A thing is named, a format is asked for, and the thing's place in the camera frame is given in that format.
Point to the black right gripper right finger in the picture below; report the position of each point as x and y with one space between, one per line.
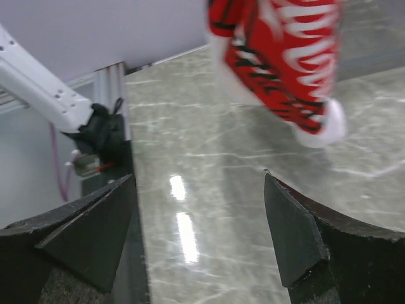
324 256

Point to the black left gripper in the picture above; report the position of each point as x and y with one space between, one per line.
103 135

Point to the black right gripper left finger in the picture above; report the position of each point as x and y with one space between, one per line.
71 253

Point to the white t shirt red print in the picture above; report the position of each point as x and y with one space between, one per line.
283 55

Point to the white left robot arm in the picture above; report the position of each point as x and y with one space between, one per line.
30 81

